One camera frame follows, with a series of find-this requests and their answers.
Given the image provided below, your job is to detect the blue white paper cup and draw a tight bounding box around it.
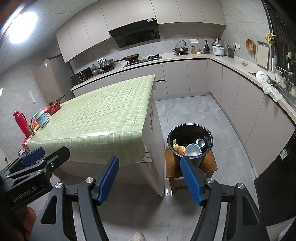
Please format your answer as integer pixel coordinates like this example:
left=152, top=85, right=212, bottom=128
left=185, top=143, right=202, bottom=159

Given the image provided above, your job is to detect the yellow cloth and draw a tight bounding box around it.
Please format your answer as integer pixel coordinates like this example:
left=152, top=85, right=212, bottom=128
left=173, top=139, right=186, bottom=152

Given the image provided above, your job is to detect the black yellow tin can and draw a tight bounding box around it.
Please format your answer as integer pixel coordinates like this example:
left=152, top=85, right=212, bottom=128
left=196, top=138, right=205, bottom=149

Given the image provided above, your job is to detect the black trash bucket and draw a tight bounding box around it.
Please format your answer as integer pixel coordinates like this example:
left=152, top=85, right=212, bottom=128
left=167, top=123, right=214, bottom=167

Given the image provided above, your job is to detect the left hand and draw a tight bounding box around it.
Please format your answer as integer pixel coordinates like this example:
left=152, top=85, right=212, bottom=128
left=9, top=207, right=37, bottom=240

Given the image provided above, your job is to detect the wooden stool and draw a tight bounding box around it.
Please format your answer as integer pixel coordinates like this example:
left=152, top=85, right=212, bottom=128
left=165, top=148, right=218, bottom=198

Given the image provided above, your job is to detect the red thermos bottle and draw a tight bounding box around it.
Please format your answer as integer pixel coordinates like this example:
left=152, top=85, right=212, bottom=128
left=13, top=110, right=31, bottom=138

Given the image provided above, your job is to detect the green checked tablecloth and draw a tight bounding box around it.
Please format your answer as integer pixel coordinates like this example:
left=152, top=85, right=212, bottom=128
left=27, top=75, right=156, bottom=165

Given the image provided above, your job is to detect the red pot on table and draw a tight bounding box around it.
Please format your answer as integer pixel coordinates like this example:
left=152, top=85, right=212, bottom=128
left=44, top=96, right=65, bottom=115

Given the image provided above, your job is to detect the grey refrigerator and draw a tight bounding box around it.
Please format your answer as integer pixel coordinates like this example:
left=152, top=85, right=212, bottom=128
left=35, top=54, right=75, bottom=103

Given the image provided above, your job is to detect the white towel on counter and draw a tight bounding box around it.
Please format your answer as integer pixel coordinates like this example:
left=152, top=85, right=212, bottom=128
left=261, top=81, right=284, bottom=102

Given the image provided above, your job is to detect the black microwave oven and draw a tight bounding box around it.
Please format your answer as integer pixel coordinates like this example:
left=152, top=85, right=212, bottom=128
left=71, top=67, right=93, bottom=85

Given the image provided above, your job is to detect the green ceramic jar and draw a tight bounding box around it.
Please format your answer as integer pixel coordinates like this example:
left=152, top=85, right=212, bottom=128
left=91, top=64, right=100, bottom=75

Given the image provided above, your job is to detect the steel pot with lid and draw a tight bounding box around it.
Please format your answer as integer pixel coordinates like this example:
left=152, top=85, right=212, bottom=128
left=98, top=58, right=115, bottom=70

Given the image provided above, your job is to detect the wok on stove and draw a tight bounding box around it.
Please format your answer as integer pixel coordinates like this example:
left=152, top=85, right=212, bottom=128
left=114, top=54, right=139, bottom=62

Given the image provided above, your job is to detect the utensil holder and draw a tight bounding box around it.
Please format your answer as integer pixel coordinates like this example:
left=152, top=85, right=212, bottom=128
left=226, top=43, right=237, bottom=58

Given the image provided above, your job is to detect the oil bottle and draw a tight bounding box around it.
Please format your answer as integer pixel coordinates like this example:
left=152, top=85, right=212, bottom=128
left=191, top=45, right=196, bottom=55

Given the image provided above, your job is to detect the white rice cooker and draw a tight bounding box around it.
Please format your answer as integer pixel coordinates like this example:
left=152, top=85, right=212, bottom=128
left=212, top=42, right=224, bottom=56

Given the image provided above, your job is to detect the steel kettle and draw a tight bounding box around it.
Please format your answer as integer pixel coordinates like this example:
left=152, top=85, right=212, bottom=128
left=173, top=40, right=189, bottom=56

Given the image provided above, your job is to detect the gas stove top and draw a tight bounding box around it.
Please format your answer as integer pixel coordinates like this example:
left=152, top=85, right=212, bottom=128
left=125, top=54, right=162, bottom=67

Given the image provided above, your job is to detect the round woven basket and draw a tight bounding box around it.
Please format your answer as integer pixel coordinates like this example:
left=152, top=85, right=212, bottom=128
left=245, top=39, right=255, bottom=52

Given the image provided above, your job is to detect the white cutting board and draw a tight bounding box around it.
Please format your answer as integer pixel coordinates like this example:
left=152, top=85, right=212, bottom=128
left=256, top=41, right=269, bottom=70

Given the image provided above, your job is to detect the black range hood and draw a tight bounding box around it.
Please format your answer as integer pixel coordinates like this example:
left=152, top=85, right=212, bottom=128
left=109, top=18, right=160, bottom=48

